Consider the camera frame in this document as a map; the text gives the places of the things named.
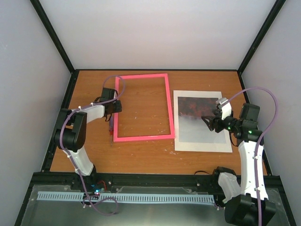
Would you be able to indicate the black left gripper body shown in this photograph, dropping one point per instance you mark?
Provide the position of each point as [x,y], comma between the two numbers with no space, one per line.
[116,109]

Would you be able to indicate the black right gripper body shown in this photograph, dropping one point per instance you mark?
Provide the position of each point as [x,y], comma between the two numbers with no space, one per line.
[215,121]

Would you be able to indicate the purple red screwdriver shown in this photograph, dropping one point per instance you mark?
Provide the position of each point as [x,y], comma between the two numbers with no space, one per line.
[111,129]

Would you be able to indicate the pink picture frame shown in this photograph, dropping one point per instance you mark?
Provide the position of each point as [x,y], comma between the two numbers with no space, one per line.
[169,109]

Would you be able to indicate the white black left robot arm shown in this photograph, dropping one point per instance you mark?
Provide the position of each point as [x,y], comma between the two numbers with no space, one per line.
[70,130]

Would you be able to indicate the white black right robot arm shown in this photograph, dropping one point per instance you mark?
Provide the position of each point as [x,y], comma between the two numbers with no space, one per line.
[246,202]

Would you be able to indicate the grey metal front plate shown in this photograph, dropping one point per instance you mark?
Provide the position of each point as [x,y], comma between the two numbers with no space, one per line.
[102,213]

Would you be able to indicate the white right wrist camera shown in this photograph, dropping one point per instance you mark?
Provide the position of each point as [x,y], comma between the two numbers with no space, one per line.
[223,104]

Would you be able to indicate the black table edge rail back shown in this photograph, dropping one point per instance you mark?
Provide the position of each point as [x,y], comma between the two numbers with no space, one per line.
[213,70]

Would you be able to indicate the black table edge rail left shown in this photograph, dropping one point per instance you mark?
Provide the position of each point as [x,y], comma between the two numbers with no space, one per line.
[65,104]

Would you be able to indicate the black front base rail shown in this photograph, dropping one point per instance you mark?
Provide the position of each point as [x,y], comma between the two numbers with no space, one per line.
[198,183]

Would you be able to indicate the light blue slotted cable duct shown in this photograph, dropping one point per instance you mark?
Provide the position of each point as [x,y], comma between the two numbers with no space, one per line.
[129,198]

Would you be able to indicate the black enclosure post left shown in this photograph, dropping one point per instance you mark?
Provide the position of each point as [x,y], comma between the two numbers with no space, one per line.
[53,35]

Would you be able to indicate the black enclosure post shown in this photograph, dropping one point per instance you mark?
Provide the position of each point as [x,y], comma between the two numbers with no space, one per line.
[277,6]
[53,35]

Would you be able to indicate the black enclosure post right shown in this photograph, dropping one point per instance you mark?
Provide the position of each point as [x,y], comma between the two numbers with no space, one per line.
[277,6]

